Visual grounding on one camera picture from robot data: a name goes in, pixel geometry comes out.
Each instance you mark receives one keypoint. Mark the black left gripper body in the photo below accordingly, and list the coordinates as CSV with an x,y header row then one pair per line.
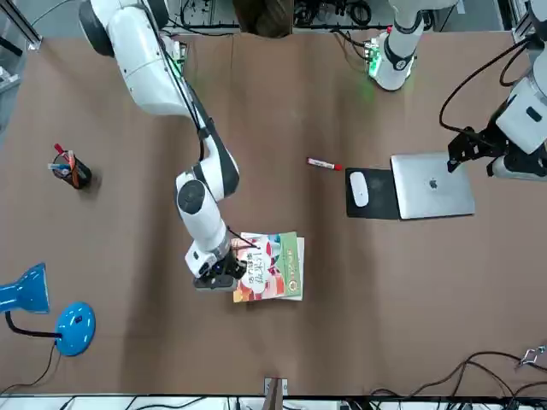
x,y
491,143

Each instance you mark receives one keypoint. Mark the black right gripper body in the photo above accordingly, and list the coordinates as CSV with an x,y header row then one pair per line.
x,y
222,267

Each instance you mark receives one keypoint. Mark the green fruit cover book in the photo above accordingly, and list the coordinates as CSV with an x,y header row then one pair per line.
x,y
265,269

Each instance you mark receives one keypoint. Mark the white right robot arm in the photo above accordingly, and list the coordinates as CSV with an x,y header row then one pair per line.
x,y
145,60

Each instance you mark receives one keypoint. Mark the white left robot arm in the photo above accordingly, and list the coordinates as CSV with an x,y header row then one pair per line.
x,y
399,51

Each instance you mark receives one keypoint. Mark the grey closed laptop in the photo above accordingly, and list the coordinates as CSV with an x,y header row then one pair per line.
x,y
431,192

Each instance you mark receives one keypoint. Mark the black mouse mat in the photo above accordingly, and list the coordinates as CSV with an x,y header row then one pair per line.
x,y
380,196

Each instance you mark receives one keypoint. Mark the white computer mouse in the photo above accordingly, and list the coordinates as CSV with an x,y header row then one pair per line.
x,y
359,189

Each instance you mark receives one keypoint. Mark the red capped white marker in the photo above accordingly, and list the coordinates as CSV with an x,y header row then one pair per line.
x,y
323,163

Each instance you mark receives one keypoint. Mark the blue desk lamp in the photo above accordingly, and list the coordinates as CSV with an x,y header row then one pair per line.
x,y
72,326

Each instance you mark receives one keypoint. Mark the black pen holder cup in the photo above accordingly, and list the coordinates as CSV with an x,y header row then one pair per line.
x,y
79,175

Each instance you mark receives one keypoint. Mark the orange highlighter pen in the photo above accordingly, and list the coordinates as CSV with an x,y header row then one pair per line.
x,y
73,166

